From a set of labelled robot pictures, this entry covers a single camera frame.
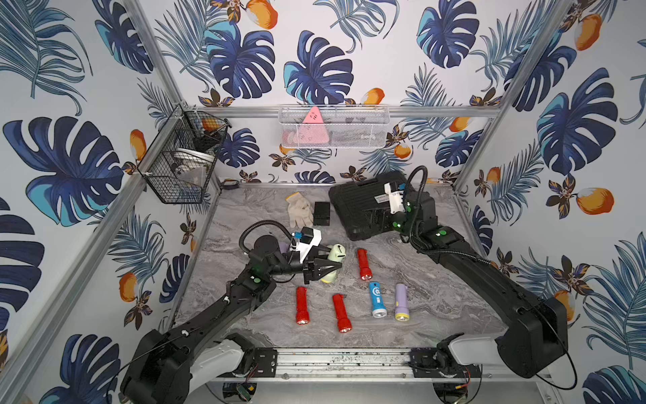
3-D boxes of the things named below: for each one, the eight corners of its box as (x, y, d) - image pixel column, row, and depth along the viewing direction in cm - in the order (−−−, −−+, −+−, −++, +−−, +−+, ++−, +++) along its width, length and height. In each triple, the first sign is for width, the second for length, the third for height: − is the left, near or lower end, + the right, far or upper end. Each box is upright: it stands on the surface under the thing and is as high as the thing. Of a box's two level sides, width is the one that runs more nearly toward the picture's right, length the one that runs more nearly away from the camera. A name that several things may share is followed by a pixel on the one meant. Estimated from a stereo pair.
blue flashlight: (372, 317, 84) (373, 315, 82) (368, 284, 92) (369, 281, 90) (385, 317, 84) (386, 315, 82) (380, 284, 92) (381, 281, 90)
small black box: (313, 225, 107) (313, 221, 105) (313, 205, 114) (313, 202, 112) (330, 225, 107) (330, 221, 105) (330, 205, 114) (330, 202, 112)
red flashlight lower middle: (340, 333, 82) (340, 330, 79) (332, 298, 89) (332, 294, 86) (351, 331, 82) (352, 328, 80) (343, 296, 90) (343, 292, 87)
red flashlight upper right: (360, 279, 93) (361, 276, 91) (357, 252, 101) (358, 248, 99) (371, 279, 93) (372, 276, 91) (368, 252, 101) (369, 248, 99)
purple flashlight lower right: (394, 320, 85) (397, 317, 82) (394, 286, 92) (397, 282, 89) (406, 322, 84) (409, 319, 81) (405, 287, 92) (408, 284, 89)
